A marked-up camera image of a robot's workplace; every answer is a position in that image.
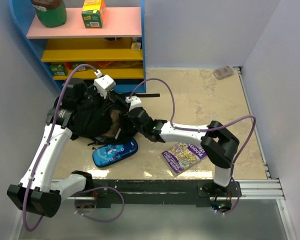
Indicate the yellow green box on shelf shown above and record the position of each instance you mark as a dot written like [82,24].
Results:
[93,13]

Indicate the purple 52-Storey Treehouse book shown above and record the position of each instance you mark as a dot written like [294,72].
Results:
[182,156]

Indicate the blue dinosaur pencil case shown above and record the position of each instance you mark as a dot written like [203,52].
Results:
[112,153]

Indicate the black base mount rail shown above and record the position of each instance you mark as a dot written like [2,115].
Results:
[201,193]

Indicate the black student backpack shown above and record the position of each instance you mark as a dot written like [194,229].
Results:
[95,122]

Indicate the small yellow white box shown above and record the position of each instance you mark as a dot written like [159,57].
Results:
[136,46]

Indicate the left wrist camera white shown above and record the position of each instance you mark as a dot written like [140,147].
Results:
[103,83]

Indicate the green small box right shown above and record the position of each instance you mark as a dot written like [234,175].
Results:
[75,64]

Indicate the grey red packet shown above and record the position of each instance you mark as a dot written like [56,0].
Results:
[223,72]

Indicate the blue shelf unit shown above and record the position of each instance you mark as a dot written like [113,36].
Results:
[72,42]

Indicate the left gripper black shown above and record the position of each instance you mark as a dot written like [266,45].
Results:
[106,102]

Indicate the green brown bag on shelf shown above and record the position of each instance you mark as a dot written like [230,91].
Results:
[51,13]

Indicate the green small box left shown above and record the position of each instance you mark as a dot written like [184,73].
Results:
[58,69]

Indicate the green small box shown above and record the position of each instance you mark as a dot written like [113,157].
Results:
[75,64]
[58,69]

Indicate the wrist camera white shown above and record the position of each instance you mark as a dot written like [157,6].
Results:
[133,102]
[103,83]

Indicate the orange snack packet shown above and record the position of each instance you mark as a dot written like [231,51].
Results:
[105,64]

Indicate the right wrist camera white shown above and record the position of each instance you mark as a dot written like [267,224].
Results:
[133,102]

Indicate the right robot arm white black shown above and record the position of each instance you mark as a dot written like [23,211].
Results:
[219,144]

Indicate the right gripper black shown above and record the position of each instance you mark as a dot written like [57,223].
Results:
[130,128]

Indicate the A Tale of Two Cities book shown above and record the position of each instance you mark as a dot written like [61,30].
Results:
[110,125]

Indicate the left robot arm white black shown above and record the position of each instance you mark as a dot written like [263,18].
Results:
[36,193]

